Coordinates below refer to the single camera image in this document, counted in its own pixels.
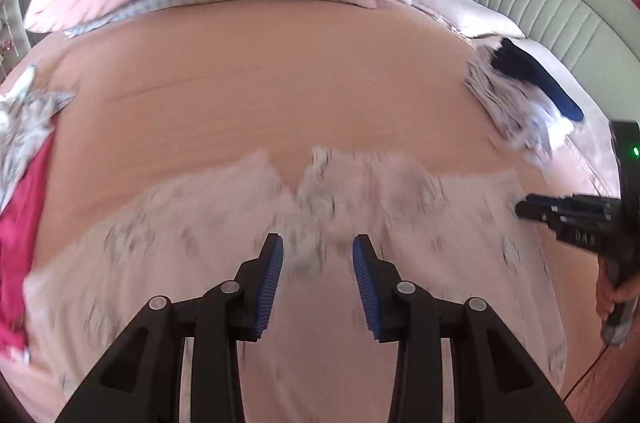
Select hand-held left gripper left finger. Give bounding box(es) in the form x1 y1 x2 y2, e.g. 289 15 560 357
55 233 285 423

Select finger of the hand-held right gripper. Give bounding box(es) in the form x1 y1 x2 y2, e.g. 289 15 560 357
520 193 622 217
515 204 624 261

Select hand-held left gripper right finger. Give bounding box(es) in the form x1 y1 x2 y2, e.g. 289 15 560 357
351 233 576 423

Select pink cartoon print pajama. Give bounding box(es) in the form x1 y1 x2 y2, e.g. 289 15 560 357
22 146 568 423

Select person's right forearm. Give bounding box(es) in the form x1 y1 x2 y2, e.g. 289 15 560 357
567 343 640 423

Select pile of mixed clothes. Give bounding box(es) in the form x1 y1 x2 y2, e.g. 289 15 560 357
0 132 57 356

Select person's right hand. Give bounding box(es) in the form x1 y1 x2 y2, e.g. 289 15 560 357
596 272 640 320

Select white folded cloth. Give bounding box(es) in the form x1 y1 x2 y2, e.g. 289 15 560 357
464 47 577 167

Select white printed crumpled garment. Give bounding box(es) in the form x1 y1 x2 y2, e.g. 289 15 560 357
0 64 77 210

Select black cable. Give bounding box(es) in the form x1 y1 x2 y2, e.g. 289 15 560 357
561 342 621 404

